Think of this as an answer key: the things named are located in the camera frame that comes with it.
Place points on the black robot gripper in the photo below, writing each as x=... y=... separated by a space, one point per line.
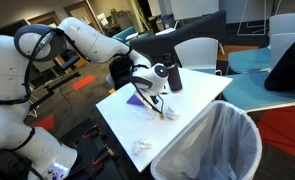
x=149 y=95

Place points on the white whiteboard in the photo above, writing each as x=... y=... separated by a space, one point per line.
x=193 y=8

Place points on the dark insulated water bottle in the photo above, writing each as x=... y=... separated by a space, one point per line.
x=174 y=76

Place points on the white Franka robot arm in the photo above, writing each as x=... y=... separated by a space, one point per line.
x=7 y=66

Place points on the white chair with teal seat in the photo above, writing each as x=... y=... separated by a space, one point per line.
x=253 y=56

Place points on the crumpled white tissue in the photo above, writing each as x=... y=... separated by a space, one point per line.
x=141 y=145
x=171 y=113

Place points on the dark bag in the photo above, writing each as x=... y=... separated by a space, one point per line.
x=120 y=71

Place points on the black backpack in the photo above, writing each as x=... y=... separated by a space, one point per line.
x=288 y=66

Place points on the white round trash bin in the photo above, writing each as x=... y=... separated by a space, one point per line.
x=250 y=166

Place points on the teal lounge chair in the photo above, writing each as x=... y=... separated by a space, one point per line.
x=127 y=33

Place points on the white plastic chair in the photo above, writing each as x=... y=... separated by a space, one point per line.
x=109 y=81
x=197 y=55

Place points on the teal sofa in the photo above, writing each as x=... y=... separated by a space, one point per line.
x=253 y=90

